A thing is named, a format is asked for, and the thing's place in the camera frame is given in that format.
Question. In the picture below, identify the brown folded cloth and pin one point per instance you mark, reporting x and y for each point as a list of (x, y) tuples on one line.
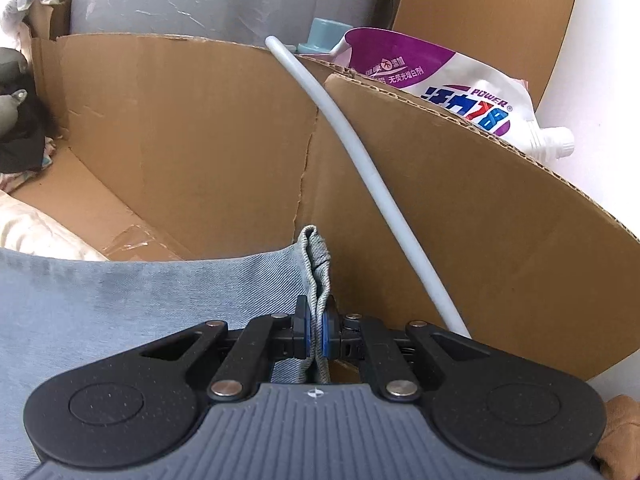
[(622, 440)]

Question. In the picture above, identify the brown cardboard sheet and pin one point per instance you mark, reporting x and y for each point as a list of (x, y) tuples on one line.
[(200, 150)]

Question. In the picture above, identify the black clothes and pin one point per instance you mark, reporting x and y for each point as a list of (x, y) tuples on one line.
[(25, 142)]

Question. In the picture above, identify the grey neck pillow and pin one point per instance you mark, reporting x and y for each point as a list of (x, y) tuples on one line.
[(7, 110)]

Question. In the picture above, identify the blue denim pants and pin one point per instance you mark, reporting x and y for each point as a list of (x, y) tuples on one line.
[(125, 300)]

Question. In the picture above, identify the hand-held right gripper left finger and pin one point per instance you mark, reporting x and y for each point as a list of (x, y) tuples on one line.
[(300, 325)]

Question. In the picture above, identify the brown wooden board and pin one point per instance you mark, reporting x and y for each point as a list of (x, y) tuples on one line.
[(490, 10)]

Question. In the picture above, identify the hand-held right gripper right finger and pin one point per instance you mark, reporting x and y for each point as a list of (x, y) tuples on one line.
[(328, 332)]

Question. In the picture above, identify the white purple detergent pouch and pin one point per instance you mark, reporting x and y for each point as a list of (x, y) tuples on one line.
[(450, 75)]

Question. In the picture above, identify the blue capped bottle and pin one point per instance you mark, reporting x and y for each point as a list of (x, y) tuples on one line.
[(325, 35)]

